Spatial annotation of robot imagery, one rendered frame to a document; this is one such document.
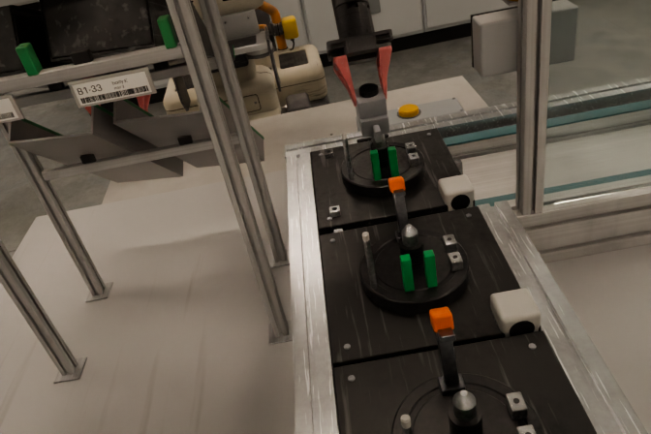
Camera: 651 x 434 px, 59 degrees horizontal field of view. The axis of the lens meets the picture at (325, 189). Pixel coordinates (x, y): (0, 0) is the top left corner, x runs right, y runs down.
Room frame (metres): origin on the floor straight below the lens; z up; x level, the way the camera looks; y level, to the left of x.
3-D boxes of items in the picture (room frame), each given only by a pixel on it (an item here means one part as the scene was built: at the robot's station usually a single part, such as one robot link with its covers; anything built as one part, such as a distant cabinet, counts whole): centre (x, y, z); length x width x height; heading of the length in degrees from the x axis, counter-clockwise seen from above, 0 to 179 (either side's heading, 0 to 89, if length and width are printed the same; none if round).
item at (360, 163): (0.81, -0.10, 0.98); 0.14 x 0.14 x 0.02
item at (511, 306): (0.55, -0.09, 1.01); 0.24 x 0.24 x 0.13; 88
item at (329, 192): (0.81, -0.10, 0.96); 0.24 x 0.24 x 0.02; 88
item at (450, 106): (1.02, -0.19, 0.93); 0.21 x 0.07 x 0.06; 88
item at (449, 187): (0.71, -0.19, 0.97); 0.05 x 0.05 x 0.04; 88
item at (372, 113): (0.81, -0.10, 1.09); 0.08 x 0.04 x 0.07; 179
